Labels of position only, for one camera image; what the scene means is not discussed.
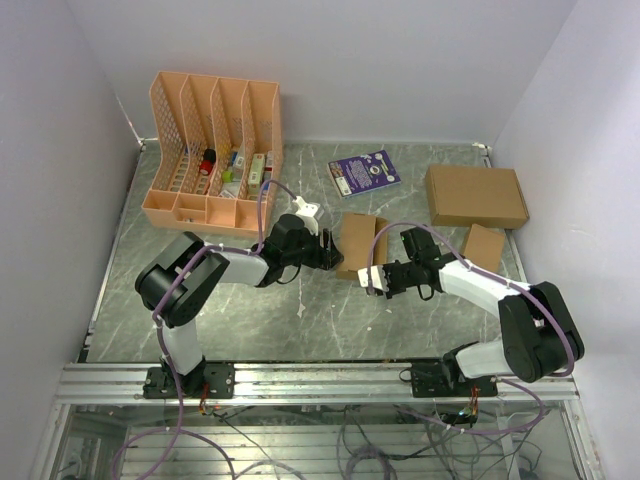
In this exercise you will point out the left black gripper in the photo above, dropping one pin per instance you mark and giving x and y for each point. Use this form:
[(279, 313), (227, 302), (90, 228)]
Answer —
[(326, 257)]

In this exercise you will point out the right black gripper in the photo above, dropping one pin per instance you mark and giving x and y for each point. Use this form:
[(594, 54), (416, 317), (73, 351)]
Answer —
[(392, 290)]

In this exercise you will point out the brown cardboard box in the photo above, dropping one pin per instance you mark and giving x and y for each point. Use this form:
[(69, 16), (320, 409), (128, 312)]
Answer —
[(356, 237)]

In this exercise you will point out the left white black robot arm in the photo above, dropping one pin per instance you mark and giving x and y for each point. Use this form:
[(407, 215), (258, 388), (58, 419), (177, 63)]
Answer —
[(178, 282)]

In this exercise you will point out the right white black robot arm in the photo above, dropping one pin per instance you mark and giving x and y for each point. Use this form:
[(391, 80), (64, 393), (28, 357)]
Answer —
[(538, 335)]

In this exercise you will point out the small folded cardboard box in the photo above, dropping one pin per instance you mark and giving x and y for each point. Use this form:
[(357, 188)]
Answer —
[(484, 247)]

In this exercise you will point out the large folded cardboard box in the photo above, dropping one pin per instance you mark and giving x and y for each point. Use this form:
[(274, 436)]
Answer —
[(460, 196)]

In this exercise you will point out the purple book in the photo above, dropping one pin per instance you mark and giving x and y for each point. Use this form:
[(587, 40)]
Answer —
[(362, 174)]

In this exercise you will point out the white green carton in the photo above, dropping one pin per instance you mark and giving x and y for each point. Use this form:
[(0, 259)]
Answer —
[(255, 176)]

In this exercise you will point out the red black bottle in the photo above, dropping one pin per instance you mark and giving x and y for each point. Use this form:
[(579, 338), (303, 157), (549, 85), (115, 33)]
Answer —
[(208, 161)]

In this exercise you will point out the pink plastic file organizer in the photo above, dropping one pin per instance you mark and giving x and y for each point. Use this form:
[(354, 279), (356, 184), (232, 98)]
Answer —
[(235, 117)]

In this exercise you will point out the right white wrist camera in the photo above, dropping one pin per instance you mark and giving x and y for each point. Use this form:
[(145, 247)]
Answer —
[(373, 280)]

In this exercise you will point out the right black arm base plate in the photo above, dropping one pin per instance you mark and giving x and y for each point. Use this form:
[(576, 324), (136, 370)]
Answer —
[(430, 380)]

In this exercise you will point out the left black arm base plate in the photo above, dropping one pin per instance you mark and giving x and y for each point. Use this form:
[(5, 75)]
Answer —
[(214, 380)]

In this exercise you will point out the aluminium rail frame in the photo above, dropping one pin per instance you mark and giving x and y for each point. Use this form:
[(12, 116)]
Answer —
[(121, 384)]

